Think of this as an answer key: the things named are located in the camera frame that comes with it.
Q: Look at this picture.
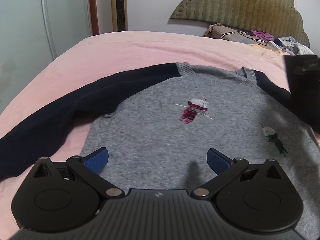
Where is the grey navy knit sweater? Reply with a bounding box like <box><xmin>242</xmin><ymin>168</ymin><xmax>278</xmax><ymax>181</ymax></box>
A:
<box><xmin>1</xmin><ymin>63</ymin><xmax>319</xmax><ymax>239</ymax></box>

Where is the pile of clothes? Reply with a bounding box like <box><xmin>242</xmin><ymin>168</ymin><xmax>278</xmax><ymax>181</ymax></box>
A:
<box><xmin>204</xmin><ymin>23</ymin><xmax>314</xmax><ymax>55</ymax></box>

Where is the olive quilted headboard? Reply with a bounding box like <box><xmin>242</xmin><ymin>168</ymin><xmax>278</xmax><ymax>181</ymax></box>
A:
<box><xmin>170</xmin><ymin>0</ymin><xmax>310</xmax><ymax>46</ymax></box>

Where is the frosted glass wardrobe door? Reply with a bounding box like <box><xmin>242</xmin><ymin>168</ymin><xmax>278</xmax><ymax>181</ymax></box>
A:
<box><xmin>1</xmin><ymin>0</ymin><xmax>93</xmax><ymax>111</ymax></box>

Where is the brown wooden door frame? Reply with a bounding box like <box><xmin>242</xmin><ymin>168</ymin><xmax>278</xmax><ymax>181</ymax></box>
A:
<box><xmin>88</xmin><ymin>0</ymin><xmax>99</xmax><ymax>36</ymax></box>

